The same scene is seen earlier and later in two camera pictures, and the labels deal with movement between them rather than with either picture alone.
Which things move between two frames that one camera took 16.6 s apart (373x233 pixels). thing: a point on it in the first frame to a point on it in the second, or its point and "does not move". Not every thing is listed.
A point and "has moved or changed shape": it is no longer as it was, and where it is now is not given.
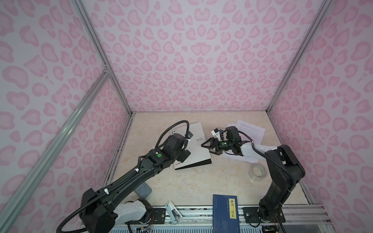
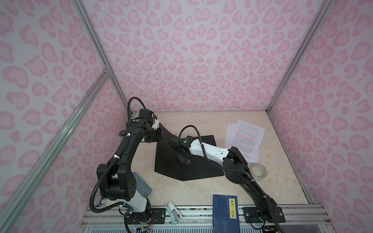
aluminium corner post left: x=100 y=50 does not move
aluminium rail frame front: x=299 y=219 does not move
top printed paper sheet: x=255 y=133 does not move
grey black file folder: x=199 y=155 has moved or changed shape
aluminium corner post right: x=325 y=7 does not move
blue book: x=225 y=214 does not move
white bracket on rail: x=174 y=213 does not move
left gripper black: x=184 y=156 to x=159 y=137
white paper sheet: x=248 y=159 to x=230 y=136
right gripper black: x=215 y=143 to x=181 y=159
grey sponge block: x=143 y=191 does not move
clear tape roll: x=257 y=172 does not move
